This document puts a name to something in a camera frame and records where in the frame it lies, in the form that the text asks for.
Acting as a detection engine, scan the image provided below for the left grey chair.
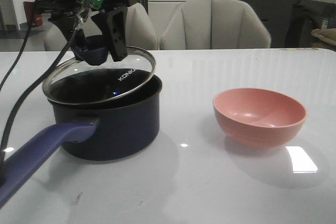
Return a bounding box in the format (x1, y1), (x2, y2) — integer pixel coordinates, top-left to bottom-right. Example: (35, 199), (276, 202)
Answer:
(44, 3), (159, 51)

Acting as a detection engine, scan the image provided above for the black cable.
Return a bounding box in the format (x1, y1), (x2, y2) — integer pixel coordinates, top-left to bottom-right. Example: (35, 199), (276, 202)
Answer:
(0, 0), (87, 185)

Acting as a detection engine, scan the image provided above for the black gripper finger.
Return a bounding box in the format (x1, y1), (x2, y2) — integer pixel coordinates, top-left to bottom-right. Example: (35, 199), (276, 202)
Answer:
(91, 5), (128, 62)
(47, 11), (87, 59)

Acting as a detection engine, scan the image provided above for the beige cushion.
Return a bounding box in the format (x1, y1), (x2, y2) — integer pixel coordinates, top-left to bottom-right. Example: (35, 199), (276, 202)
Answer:
(311, 28), (335, 51)

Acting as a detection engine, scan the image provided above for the grey chair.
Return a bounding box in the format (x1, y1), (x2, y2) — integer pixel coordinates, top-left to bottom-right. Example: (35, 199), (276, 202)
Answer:
(160, 0), (271, 50)
(44, 3), (159, 51)

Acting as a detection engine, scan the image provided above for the right grey chair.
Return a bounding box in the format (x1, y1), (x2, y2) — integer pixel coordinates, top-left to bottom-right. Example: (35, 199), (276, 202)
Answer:
(160, 0), (271, 50)

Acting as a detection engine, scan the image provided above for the pink bowl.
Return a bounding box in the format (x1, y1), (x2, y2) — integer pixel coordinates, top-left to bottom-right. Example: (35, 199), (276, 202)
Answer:
(213, 88), (307, 148)

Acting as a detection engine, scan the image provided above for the red bin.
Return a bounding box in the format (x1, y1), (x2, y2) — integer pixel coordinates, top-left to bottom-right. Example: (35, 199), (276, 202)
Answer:
(24, 1), (43, 27)

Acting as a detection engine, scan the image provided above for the dark blue saucepan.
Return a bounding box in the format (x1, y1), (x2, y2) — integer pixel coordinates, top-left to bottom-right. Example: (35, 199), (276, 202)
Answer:
(1, 76), (162, 206)

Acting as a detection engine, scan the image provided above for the glass pot lid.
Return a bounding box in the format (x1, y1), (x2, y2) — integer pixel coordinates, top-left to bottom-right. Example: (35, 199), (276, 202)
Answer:
(42, 35), (156, 105)

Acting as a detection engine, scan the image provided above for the dark counter cabinet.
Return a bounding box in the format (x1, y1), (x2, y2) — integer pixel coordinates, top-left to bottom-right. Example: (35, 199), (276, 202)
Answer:
(240, 0), (323, 48)

